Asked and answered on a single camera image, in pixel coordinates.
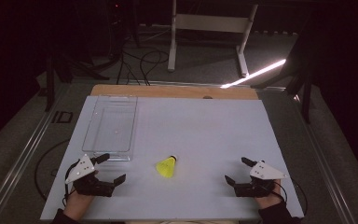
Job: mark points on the wooden table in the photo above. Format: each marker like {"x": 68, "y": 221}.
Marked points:
{"x": 167, "y": 91}

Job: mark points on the black metal stand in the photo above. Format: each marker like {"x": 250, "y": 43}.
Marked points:
{"x": 50, "y": 84}
{"x": 306, "y": 93}

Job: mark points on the person's left hand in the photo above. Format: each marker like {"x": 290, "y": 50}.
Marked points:
{"x": 77, "y": 203}

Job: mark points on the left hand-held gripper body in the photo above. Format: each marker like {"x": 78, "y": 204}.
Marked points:
{"x": 88, "y": 186}

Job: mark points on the metal floor rail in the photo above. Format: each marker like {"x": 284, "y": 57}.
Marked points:
{"x": 18, "y": 161}
{"x": 323, "y": 161}

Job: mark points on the black rectangular floor frame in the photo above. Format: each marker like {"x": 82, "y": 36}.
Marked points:
{"x": 62, "y": 117}

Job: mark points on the yellow shuttlecock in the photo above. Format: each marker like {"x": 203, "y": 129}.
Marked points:
{"x": 166, "y": 168}

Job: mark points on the white desk frame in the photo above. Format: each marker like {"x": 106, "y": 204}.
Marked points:
{"x": 211, "y": 23}

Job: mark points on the person's right hand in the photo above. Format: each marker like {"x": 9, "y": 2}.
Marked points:
{"x": 272, "y": 200}

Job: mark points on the clear plastic container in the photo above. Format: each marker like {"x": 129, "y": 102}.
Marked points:
{"x": 112, "y": 127}

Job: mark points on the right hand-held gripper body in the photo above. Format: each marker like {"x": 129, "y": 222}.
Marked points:
{"x": 254, "y": 189}

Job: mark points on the white board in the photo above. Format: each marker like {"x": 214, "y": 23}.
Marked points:
{"x": 192, "y": 130}

